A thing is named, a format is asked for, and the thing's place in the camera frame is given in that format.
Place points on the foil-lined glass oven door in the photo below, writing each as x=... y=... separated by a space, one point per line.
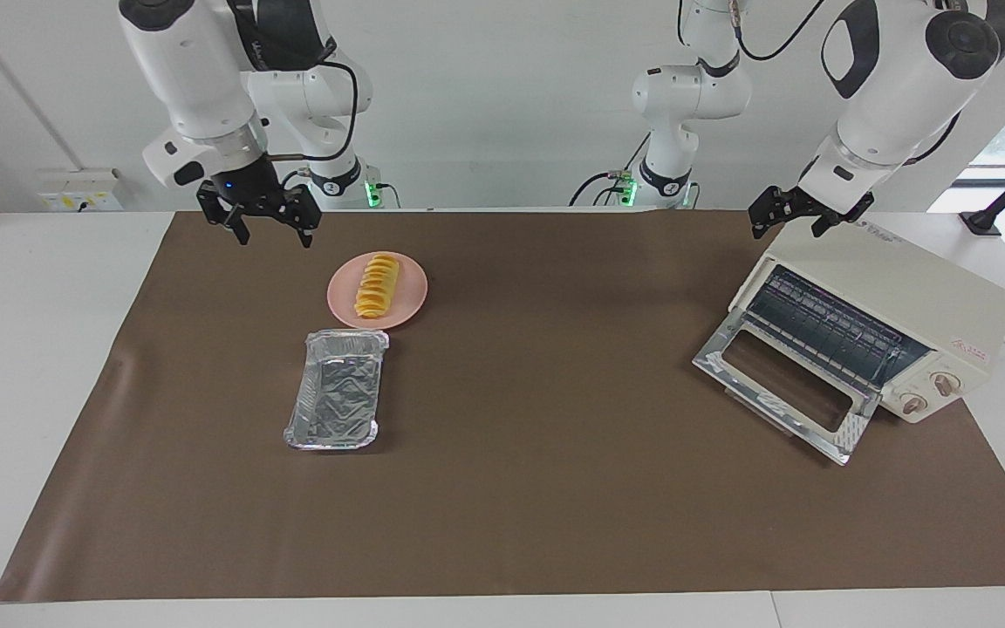
x=712 y=358

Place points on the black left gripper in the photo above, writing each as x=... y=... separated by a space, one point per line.
x=808 y=205

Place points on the brown table mat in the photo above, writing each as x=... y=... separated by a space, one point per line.
x=502 y=488

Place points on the aluminium foil baking tray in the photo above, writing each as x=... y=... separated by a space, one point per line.
x=338 y=392

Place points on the pink round plate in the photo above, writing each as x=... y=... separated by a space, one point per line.
x=411 y=292

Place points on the cream toaster oven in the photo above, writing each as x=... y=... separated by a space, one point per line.
x=921 y=288

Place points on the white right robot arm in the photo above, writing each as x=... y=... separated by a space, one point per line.
x=197 y=78

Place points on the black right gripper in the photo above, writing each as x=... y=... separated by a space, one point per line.
x=254 y=192

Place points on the cream oven knob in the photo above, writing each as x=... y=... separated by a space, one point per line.
x=946 y=385
x=914 y=403

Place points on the ridged golden bread loaf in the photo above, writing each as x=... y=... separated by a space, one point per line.
x=376 y=286

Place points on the white wall power socket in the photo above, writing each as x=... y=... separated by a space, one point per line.
x=79 y=190

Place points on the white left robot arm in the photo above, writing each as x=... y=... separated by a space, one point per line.
x=895 y=105

